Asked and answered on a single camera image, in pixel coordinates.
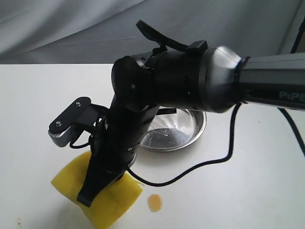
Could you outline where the orange liquid spill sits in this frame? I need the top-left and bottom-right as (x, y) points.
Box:
(147, 194), (163, 212)

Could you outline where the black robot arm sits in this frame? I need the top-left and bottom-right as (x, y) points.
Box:
(77, 46), (305, 207)

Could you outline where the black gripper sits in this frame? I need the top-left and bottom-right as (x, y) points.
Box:
(76, 114), (143, 207)

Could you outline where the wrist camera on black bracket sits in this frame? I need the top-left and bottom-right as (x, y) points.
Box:
(48, 97), (109, 149)

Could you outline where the yellow sponge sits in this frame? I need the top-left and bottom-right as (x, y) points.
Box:
(51, 151), (142, 229)

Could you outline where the round stainless steel dish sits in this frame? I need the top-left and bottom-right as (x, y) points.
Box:
(141, 109), (207, 152)

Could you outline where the black camera cable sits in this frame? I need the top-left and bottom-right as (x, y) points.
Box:
(69, 102), (305, 187)

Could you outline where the black cable strap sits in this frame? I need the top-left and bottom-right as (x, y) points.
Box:
(135, 20), (208, 52)

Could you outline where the grey backdrop cloth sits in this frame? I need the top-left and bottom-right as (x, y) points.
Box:
(0, 0), (305, 64)

